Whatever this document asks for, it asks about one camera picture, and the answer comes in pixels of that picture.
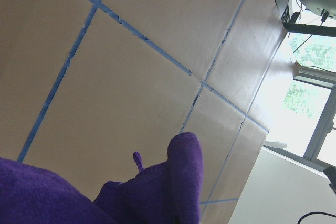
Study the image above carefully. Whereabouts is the black monitor stand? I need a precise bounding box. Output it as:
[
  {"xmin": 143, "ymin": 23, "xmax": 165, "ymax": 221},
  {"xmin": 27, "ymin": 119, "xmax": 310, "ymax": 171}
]
[{"xmin": 282, "ymin": 11, "xmax": 335, "ymax": 37}]

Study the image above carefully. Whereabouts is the purple microfiber towel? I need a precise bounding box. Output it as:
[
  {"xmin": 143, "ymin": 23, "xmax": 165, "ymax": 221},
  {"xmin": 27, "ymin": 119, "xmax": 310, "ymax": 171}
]
[{"xmin": 1, "ymin": 132, "xmax": 203, "ymax": 223}]

